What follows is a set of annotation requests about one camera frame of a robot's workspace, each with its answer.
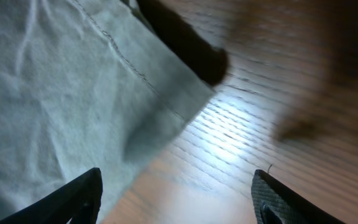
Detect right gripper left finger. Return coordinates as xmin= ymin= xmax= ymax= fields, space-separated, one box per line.
xmin=0 ymin=167 xmax=103 ymax=224

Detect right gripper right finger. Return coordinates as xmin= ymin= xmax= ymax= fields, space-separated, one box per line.
xmin=251 ymin=169 xmax=343 ymax=224

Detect grey-green shorts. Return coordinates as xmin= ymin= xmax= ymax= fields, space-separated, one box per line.
xmin=0 ymin=0 xmax=213 ymax=221

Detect black garment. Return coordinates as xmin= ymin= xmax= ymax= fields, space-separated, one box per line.
xmin=137 ymin=0 xmax=229 ymax=86

